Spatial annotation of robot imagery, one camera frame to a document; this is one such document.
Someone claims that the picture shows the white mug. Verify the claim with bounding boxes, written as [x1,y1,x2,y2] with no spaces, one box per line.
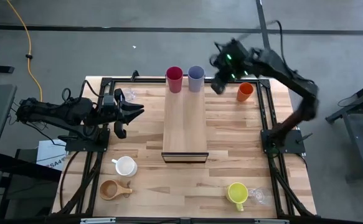
[111,156,138,177]

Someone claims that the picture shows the raised wooden platform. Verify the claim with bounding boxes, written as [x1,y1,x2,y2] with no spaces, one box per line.
[161,79,209,164]

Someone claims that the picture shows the red mug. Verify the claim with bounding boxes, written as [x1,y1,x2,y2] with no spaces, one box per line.
[165,66,184,94]

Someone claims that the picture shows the orange cup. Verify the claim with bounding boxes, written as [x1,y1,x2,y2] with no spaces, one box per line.
[236,82,255,103]

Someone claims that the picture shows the brown cable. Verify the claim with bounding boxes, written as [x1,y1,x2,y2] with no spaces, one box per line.
[59,151,80,210]

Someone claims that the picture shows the white printed box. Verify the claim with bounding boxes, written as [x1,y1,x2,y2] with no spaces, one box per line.
[36,139,68,171]

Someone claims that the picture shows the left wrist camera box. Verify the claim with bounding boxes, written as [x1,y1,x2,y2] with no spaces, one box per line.
[102,94,115,108]

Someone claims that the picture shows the yellow mug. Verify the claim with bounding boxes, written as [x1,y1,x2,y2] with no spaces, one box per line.
[225,182,249,212]

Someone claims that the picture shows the wooden cup with handle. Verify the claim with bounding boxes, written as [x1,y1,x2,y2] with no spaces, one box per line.
[99,179,133,201]

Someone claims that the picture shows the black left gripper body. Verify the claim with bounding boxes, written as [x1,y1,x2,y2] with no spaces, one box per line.
[93,93,122,126]

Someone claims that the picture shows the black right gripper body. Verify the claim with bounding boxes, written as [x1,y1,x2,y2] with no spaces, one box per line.
[218,39,254,82]

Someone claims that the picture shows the clear glass cup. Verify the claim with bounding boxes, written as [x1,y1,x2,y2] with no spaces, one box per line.
[248,186,273,205]
[121,87,138,102]

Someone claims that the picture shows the black cart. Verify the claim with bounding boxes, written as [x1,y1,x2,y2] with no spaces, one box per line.
[325,77,363,184]

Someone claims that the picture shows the black aluminium table frame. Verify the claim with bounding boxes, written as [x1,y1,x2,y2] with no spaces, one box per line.
[52,70,318,220]

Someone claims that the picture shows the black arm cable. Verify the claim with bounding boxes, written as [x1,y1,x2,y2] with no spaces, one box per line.
[61,79,107,105]
[263,19,290,63]

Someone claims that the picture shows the lavender mug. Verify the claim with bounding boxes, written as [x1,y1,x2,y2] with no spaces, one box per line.
[187,65,205,93]

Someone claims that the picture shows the yellow cable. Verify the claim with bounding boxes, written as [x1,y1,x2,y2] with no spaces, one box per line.
[6,0,44,102]

